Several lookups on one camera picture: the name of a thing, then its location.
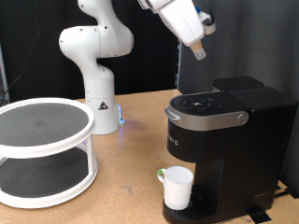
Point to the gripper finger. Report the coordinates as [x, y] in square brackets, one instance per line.
[198, 51]

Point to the grey metal post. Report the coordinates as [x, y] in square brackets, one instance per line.
[2, 71]

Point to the black tape strip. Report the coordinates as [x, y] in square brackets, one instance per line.
[258, 215]
[294, 195]

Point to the white two-tier turntable shelf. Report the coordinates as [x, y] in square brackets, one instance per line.
[40, 124]

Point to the black Keurig coffee machine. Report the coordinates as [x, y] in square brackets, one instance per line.
[249, 140]

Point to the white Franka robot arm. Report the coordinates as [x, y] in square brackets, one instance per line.
[99, 77]

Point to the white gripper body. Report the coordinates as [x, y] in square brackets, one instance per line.
[183, 21]

